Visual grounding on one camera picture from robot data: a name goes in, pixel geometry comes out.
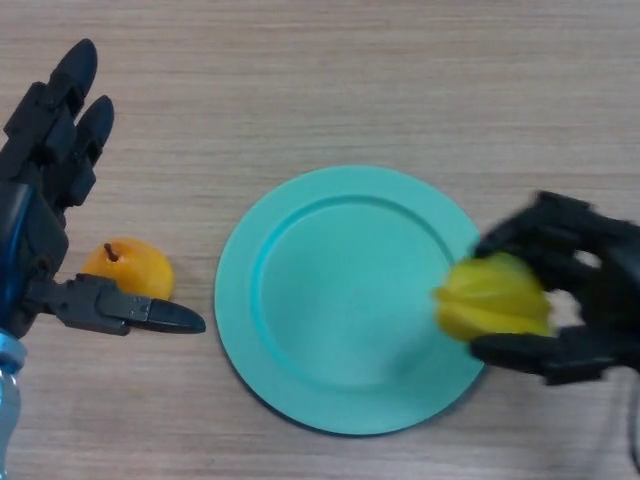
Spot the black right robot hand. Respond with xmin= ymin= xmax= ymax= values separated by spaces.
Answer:
xmin=469 ymin=190 xmax=640 ymax=387

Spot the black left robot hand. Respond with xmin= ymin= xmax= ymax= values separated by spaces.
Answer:
xmin=0 ymin=38 xmax=207 ymax=337

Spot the yellow starfruit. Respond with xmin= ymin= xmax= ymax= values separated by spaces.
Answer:
xmin=432 ymin=251 xmax=557 ymax=344

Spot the teal round plate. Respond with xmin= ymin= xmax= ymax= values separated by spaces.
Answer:
xmin=214 ymin=164 xmax=489 ymax=436

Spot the orange pear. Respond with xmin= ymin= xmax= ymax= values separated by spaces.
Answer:
xmin=80 ymin=237 xmax=176 ymax=302

